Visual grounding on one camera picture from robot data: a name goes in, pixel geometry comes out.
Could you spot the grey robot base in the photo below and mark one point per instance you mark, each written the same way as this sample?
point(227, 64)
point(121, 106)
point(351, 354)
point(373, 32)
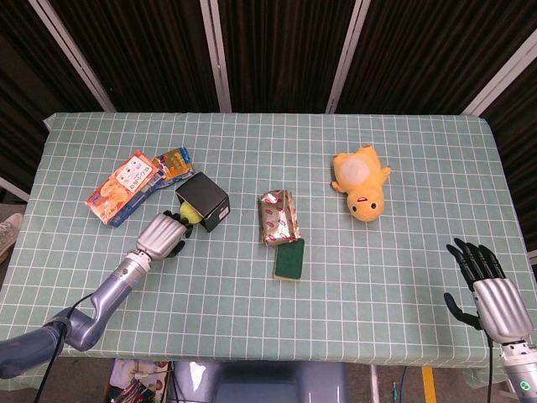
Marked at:
point(260, 383)

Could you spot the green yellow sponge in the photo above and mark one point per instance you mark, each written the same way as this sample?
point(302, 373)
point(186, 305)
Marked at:
point(289, 262)

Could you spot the orange blue snack packet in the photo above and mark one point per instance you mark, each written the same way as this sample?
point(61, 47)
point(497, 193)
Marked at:
point(176, 163)

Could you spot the silver red foil wrapper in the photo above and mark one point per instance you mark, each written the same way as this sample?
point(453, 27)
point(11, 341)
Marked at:
point(277, 216)

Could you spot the grey sneaker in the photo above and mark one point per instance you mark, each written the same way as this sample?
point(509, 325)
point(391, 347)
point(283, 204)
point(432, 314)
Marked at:
point(8, 235)

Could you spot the yellow plush toy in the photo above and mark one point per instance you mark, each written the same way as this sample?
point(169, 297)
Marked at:
point(361, 180)

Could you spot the orange white snack bag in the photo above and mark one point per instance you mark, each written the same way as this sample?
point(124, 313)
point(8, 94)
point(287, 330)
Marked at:
point(121, 189)

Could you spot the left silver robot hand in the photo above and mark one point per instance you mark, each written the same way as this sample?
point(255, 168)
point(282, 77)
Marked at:
point(163, 237)

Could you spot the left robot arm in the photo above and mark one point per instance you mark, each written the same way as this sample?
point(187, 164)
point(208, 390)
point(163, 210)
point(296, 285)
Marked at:
point(84, 308)

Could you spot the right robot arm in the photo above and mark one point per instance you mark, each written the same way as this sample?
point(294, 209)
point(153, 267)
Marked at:
point(522, 371)

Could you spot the green checkered tablecloth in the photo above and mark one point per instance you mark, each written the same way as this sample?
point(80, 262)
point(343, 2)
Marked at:
point(268, 302)

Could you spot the yellow tennis ball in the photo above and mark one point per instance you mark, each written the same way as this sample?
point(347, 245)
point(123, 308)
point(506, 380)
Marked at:
point(189, 212)

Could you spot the black cardboard box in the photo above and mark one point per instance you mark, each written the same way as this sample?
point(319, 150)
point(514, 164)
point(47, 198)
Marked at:
point(205, 201)

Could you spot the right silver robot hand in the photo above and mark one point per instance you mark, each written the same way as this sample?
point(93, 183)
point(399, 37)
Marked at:
point(497, 308)

